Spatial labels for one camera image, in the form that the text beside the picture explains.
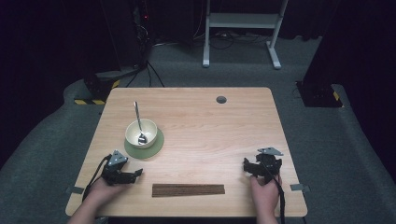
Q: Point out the brown wooden chopstick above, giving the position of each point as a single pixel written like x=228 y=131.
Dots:
x=186 y=191
x=186 y=186

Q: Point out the metal spoon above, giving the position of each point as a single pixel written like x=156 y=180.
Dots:
x=139 y=124

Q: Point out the person's right hand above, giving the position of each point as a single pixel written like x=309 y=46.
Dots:
x=264 y=191

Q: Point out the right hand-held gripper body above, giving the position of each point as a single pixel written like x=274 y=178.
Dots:
x=269 y=165

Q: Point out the black stand with striped base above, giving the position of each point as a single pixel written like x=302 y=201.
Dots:
x=320 y=93
x=99 y=87

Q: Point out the white metal stand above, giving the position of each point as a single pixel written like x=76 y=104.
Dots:
x=243 y=20

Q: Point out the grey tape piece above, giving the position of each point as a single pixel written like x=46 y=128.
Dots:
x=75 y=190
x=299 y=187

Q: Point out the black equipment tower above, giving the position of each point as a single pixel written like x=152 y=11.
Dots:
x=142 y=31

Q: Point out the green round coaster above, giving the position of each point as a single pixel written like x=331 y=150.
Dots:
x=154 y=148

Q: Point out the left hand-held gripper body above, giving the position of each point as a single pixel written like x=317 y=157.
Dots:
x=113 y=174

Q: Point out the cream ceramic bowl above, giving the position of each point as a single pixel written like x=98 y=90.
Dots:
x=141 y=133

